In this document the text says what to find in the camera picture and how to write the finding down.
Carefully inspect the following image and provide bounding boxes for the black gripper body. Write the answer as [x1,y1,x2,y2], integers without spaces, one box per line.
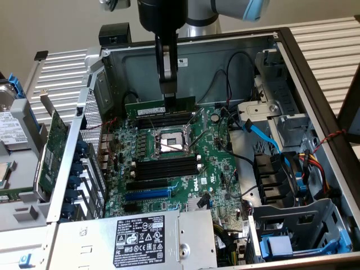
[137,0,188,37]

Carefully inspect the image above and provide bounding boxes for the green RAM stick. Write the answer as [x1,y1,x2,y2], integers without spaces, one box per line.
[124,96,197,120]
[0,190,22,203]

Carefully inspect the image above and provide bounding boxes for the black RAM slot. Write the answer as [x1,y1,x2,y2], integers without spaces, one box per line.
[135,112,195,124]
[136,118,195,129]
[131,160,202,172]
[132,169,203,182]
[131,154,202,167]
[131,165,203,177]

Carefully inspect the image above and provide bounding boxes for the open grey PC case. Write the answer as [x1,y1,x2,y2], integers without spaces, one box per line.
[46,26,360,270]

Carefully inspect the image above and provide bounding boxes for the metal socket cover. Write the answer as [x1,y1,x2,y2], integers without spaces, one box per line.
[183,107,209,136]

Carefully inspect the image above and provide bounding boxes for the black box behind case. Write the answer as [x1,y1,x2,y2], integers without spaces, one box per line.
[98,23,133,49]

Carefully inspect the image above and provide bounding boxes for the CPU socket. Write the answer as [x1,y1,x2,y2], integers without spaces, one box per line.
[150,123,195,160]

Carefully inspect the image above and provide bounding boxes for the green Dell motherboard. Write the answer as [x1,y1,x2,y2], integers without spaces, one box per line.
[103,104,250,255]

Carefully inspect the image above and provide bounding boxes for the long black expansion slot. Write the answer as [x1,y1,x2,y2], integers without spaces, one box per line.
[125,179,169,192]

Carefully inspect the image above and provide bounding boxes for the blue card retention clip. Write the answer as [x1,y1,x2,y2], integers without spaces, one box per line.
[64,188,79,203]
[69,162,84,177]
[67,175,82,190]
[75,139,89,155]
[60,202,76,218]

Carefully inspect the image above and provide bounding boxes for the blue expansion slot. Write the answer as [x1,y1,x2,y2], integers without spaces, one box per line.
[124,188,172,202]

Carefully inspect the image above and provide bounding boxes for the small silver heatsink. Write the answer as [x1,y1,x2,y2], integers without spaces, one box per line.
[186,196,212,212]

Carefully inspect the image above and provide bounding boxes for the green graphics card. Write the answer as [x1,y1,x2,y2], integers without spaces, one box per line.
[33,89,71,204]

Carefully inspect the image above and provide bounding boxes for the blue hard disk carrier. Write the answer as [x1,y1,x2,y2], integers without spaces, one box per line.
[7,72,26,100]

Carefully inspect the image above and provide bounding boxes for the silver hard disk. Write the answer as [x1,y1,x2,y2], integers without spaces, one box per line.
[0,83,29,147]

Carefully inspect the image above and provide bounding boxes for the black power supply label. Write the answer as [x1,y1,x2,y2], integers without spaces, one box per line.
[112,215,166,268]

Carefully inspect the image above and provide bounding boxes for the dark panel beside case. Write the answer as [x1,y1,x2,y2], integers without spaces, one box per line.
[336,64,360,143]

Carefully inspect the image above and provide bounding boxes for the silver power supply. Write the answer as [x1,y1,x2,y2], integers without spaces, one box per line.
[48,208,219,270]

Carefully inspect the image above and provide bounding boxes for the grey metal disk bay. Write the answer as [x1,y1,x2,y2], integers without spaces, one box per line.
[247,197,354,264]

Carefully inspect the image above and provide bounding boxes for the silver CPU chip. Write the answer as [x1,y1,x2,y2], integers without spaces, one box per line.
[0,161,14,190]

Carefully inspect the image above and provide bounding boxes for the blue plastic disk caddy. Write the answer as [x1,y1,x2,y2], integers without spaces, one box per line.
[258,229,353,261]

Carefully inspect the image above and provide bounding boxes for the blue case latch button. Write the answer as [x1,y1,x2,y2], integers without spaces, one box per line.
[18,252,36,269]

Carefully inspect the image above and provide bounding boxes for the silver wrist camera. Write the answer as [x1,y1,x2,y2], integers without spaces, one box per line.
[99,0,132,12]

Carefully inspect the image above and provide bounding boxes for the black looped wire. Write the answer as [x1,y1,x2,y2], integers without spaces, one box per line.
[196,49,257,105]

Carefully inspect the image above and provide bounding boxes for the short red black wire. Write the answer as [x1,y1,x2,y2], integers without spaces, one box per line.
[85,116,119,132]

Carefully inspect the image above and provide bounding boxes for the silver drive bracket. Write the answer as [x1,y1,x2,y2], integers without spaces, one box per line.
[236,100,282,122]

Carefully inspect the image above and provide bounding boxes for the blue SATA wire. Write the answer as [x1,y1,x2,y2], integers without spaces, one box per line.
[244,119,299,183]

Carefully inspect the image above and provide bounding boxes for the yellow red power wires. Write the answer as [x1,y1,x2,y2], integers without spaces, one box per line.
[297,149,333,195]

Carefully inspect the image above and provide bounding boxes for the long red black twisted wire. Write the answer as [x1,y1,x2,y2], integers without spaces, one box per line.
[311,128,348,156]

